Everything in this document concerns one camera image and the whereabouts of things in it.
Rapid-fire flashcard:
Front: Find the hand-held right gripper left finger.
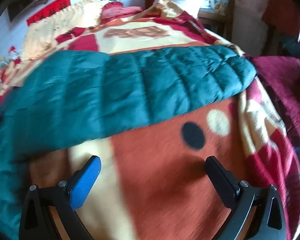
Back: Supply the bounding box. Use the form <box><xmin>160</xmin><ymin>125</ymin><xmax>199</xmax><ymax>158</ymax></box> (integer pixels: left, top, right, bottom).
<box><xmin>19</xmin><ymin>155</ymin><xmax>102</xmax><ymax>240</ymax></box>

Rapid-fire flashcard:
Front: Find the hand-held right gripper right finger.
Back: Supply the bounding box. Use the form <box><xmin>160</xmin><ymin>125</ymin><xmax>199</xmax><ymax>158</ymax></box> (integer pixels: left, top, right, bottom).
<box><xmin>205</xmin><ymin>156</ymin><xmax>287</xmax><ymax>240</ymax></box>

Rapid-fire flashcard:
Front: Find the teal quilted puffer jacket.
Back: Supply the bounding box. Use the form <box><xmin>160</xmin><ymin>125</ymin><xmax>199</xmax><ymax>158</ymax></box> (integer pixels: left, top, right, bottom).
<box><xmin>0</xmin><ymin>45</ymin><xmax>258</xmax><ymax>240</ymax></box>

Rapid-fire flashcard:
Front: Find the red orange printed blanket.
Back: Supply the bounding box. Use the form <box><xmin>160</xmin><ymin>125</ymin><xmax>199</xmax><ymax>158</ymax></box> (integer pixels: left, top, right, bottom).
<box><xmin>0</xmin><ymin>0</ymin><xmax>300</xmax><ymax>240</ymax></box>

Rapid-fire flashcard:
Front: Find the maroon cloth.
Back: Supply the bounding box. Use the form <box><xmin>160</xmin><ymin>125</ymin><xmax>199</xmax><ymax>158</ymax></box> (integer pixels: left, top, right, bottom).
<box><xmin>250</xmin><ymin>55</ymin><xmax>300</xmax><ymax>150</ymax></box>

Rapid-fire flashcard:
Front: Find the cream folded quilt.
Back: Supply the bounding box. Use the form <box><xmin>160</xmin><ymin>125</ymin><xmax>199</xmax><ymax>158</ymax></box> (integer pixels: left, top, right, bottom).
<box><xmin>21</xmin><ymin>0</ymin><xmax>104</xmax><ymax>60</ymax></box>

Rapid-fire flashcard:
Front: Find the wooden furniture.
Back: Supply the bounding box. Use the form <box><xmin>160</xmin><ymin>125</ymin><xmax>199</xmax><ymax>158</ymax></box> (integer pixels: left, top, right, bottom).
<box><xmin>195</xmin><ymin>0</ymin><xmax>234</xmax><ymax>39</ymax></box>

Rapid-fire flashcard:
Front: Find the red ruffled pillow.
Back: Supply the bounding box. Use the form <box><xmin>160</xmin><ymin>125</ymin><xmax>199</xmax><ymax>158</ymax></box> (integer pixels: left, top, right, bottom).
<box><xmin>101</xmin><ymin>2</ymin><xmax>143</xmax><ymax>23</ymax></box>

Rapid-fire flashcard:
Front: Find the red wall banner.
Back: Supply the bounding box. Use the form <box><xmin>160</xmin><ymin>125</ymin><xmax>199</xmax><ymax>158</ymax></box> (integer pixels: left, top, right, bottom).
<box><xmin>26</xmin><ymin>0</ymin><xmax>71</xmax><ymax>26</ymax></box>

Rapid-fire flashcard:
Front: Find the black wall television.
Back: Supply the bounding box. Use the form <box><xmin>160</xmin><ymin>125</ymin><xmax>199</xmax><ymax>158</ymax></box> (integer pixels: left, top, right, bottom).
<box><xmin>7</xmin><ymin>0</ymin><xmax>73</xmax><ymax>22</ymax></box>

